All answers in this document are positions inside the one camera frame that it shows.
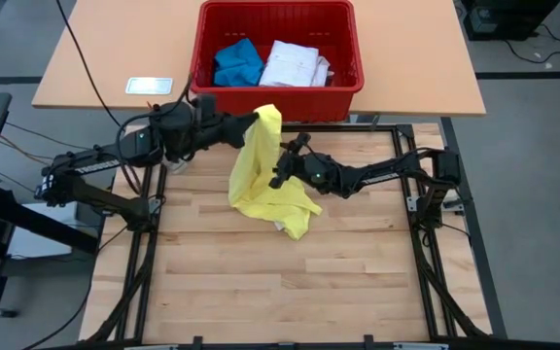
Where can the white folded garment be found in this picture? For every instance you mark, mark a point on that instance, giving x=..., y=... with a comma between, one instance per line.
x=290, y=65

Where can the red plastic laundry bin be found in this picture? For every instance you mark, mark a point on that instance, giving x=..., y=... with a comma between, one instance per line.
x=280, y=104

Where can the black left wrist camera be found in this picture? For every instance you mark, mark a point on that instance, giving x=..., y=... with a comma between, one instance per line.
x=206, y=104

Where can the blue garment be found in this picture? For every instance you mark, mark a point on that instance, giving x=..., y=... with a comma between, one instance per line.
x=238, y=65

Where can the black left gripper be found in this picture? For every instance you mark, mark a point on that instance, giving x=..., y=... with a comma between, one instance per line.
x=219, y=129

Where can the black aluminium table frame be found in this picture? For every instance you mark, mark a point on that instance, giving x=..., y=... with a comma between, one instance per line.
x=348, y=128

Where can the light wooden desk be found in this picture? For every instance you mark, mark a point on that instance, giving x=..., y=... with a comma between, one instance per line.
x=406, y=58

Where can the black equipment cart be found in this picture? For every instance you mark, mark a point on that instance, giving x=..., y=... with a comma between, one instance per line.
x=508, y=17

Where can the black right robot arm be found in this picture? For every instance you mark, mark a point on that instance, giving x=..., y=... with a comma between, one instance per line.
x=387, y=175

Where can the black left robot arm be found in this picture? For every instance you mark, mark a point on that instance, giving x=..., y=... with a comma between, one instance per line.
x=90, y=165

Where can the white box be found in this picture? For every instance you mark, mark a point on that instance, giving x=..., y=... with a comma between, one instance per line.
x=37, y=238

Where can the yellow t-shirt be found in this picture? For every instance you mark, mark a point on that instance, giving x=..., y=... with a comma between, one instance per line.
x=260, y=194

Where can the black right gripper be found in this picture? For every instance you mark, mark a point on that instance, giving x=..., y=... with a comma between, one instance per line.
x=294, y=165

